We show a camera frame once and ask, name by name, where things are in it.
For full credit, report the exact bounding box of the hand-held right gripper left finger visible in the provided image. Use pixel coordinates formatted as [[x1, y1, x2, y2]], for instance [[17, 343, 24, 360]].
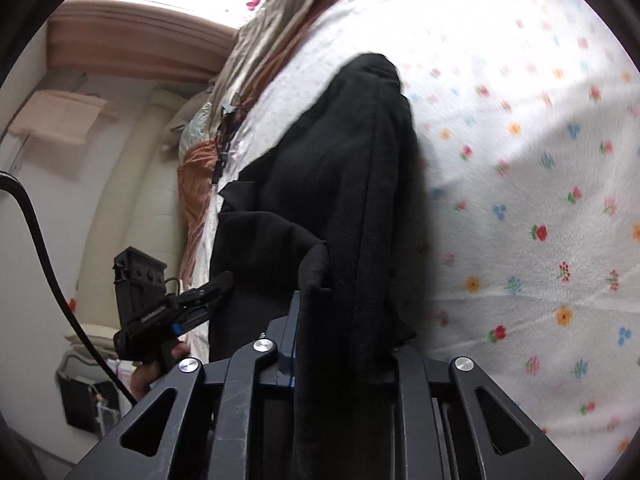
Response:
[[65, 290, 302, 480]]

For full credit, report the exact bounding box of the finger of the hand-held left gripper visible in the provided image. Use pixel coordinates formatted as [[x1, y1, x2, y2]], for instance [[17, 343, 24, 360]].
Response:
[[171, 296, 224, 335], [175, 271, 236, 307]]

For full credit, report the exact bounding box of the black shirt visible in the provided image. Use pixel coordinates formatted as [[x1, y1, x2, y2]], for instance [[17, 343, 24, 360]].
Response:
[[207, 52, 431, 480]]

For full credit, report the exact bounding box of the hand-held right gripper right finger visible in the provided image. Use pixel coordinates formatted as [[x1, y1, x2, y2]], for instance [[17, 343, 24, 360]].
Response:
[[390, 345, 586, 480]]

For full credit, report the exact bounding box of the person's left hand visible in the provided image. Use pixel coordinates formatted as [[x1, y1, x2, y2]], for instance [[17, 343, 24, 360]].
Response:
[[129, 339, 191, 404]]

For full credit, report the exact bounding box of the black bin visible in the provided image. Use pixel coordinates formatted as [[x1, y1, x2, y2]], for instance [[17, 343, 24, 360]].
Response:
[[56, 354, 124, 434]]

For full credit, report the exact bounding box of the beige duvet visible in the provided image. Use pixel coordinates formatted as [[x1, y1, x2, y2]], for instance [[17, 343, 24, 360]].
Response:
[[215, 0, 351, 107]]

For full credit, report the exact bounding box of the thick black cable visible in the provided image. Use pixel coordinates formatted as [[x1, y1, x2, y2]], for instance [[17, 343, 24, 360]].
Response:
[[0, 172, 139, 407]]

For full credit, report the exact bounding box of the orange brown blanket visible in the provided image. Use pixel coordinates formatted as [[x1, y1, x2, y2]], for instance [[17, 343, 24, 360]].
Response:
[[176, 0, 383, 288]]

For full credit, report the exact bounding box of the peach towel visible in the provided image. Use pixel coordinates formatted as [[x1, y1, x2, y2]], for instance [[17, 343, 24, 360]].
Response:
[[10, 90, 119, 149]]

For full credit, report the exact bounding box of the white floral bedsheet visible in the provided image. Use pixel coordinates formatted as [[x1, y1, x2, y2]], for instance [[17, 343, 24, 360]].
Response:
[[200, 0, 640, 461]]

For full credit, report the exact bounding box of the black cable tangle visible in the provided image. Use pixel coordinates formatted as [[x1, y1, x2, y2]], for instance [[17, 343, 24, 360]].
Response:
[[211, 101, 237, 187]]

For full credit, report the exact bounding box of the pale green floral pillow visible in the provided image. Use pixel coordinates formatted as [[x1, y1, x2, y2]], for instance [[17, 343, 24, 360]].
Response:
[[179, 102, 227, 161]]

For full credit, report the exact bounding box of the pink curtain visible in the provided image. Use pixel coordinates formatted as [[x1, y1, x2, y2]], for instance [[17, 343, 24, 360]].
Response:
[[47, 0, 239, 82]]

